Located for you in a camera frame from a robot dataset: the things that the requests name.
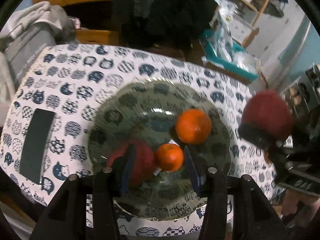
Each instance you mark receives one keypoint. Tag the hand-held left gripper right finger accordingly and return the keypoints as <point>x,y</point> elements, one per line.
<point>193,170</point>

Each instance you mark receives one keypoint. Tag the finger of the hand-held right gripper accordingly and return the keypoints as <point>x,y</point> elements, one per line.
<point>306,122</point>
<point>255,135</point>

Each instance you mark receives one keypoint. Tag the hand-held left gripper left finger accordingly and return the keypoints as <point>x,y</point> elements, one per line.
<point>127,170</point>

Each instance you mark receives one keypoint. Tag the red apple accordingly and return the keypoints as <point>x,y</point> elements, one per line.
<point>143,160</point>
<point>267,112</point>

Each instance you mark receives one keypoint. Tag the small tangerine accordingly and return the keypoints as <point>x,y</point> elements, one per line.
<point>170,157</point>

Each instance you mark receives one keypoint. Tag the large orange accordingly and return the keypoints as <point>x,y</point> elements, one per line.
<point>193,126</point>

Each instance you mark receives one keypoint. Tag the tinted glass bowl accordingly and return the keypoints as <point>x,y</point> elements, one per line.
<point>140,110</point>

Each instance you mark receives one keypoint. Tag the person's right hand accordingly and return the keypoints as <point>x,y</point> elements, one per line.
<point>297,205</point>

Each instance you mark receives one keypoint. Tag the shoe rack with shoes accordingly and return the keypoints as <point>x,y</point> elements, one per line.
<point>300,90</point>

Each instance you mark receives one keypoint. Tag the metal shoe rack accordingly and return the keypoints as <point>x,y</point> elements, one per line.
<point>312,75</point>

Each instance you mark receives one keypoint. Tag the teal plastic crate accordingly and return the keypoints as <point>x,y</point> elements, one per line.
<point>235,68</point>

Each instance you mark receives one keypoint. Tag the clear plastic bags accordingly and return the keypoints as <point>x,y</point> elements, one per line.
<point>246,60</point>

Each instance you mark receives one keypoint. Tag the black smartphone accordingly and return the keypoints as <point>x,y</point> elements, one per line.
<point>36,145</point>

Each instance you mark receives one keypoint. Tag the cat-print tablecloth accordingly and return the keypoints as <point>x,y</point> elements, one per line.
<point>75,80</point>

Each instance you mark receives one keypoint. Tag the white patterned storage box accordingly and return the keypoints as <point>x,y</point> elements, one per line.
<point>240,28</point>

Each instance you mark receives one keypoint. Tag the wooden shelf rack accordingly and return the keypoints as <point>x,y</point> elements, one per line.
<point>258,15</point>

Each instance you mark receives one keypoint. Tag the wooden drawer box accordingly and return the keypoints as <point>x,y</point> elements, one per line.
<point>97,37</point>

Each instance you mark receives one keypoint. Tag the black coat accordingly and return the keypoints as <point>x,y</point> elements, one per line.
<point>170,10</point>

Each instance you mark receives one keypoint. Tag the grey fabric storage bag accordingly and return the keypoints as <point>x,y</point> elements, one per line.
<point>27,47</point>

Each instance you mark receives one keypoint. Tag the grey hoodie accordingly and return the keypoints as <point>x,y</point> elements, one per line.
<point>61,20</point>

